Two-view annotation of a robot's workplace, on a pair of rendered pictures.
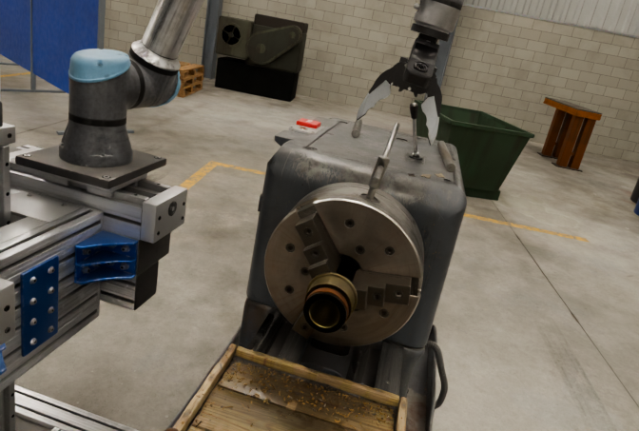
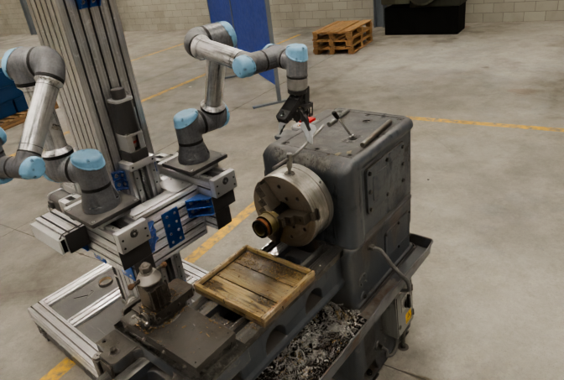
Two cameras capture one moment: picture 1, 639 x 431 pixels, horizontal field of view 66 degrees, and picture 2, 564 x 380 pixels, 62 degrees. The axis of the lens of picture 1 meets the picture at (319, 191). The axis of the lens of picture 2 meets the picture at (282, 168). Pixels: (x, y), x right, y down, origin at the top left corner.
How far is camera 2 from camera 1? 1.18 m
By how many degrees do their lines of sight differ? 31
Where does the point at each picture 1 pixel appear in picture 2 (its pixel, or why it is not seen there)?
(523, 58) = not seen: outside the picture
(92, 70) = (180, 123)
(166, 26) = (209, 93)
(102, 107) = (187, 138)
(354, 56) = not seen: outside the picture
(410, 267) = (307, 207)
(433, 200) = (333, 169)
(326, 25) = not seen: outside the picture
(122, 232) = (205, 194)
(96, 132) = (188, 149)
